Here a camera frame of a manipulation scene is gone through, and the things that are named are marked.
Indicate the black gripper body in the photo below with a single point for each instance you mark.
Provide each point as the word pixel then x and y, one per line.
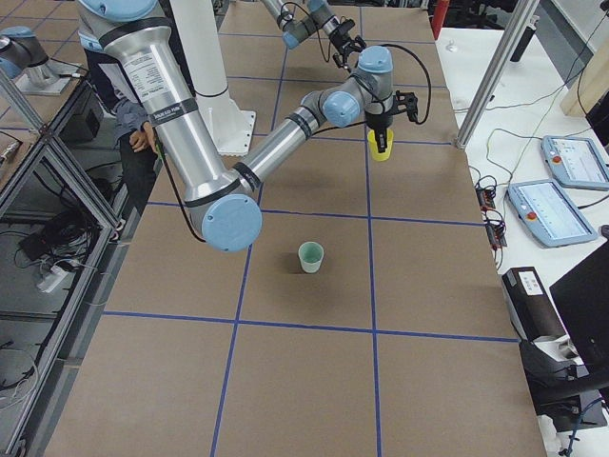
pixel 379 121
pixel 341 37

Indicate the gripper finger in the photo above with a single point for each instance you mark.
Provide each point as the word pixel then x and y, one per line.
pixel 357 44
pixel 380 140
pixel 340 58

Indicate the black monitor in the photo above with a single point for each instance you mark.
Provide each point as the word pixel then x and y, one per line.
pixel 581 298

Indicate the seated person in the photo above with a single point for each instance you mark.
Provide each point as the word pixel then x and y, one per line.
pixel 133 132

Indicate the red cylinder bottle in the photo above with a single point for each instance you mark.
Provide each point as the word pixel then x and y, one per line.
pixel 438 17

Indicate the black power box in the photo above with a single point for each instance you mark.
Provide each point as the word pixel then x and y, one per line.
pixel 531 311

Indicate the blue teach pendant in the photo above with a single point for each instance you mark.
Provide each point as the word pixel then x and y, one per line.
pixel 549 213
pixel 575 162

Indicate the near blue teach pendant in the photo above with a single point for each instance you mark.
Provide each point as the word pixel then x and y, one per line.
pixel 549 213

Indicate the yellow plastic cup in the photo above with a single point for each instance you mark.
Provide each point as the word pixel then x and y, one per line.
pixel 376 153

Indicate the aluminium frame post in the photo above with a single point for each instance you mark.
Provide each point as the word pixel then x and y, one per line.
pixel 511 36

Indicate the green plastic cup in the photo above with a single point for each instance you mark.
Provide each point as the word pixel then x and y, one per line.
pixel 311 255

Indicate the far blue teach pendant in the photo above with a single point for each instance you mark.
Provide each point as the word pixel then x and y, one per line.
pixel 575 162

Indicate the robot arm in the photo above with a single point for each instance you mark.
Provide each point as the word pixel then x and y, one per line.
pixel 297 23
pixel 170 55

